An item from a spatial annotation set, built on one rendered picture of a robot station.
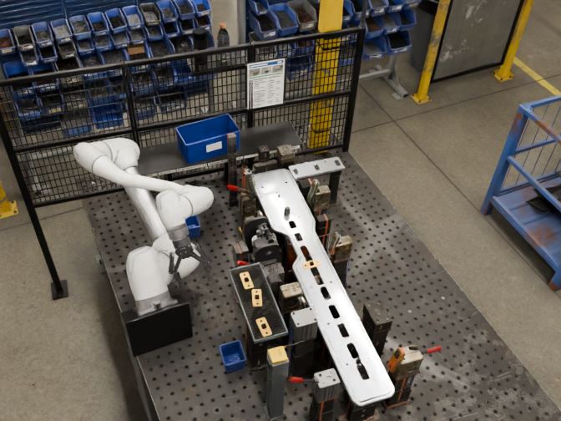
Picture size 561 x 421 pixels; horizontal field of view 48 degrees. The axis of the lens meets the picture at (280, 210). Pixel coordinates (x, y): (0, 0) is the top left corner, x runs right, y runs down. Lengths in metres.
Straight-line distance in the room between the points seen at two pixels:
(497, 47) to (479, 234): 2.02
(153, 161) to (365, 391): 1.63
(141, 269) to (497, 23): 4.01
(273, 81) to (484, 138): 2.51
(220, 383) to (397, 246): 1.22
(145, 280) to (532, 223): 2.78
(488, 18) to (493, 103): 0.73
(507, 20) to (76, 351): 4.31
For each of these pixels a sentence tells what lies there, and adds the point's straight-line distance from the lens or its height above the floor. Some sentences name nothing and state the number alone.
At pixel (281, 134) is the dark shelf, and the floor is 1.03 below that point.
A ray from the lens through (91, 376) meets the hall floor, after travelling 3.84.
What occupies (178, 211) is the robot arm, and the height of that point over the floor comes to 1.31.
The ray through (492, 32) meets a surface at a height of 0.50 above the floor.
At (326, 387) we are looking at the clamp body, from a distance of 2.51.
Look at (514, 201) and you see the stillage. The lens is 4.75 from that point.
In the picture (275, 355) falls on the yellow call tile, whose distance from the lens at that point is 2.44.
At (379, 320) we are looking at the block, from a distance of 2.74.
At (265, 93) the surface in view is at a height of 1.24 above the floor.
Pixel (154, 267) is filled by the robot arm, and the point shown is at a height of 1.05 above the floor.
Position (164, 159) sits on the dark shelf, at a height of 1.03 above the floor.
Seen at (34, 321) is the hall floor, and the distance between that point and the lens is 4.14.
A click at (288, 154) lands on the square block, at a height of 1.05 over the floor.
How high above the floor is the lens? 3.24
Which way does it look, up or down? 46 degrees down
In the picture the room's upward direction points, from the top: 3 degrees clockwise
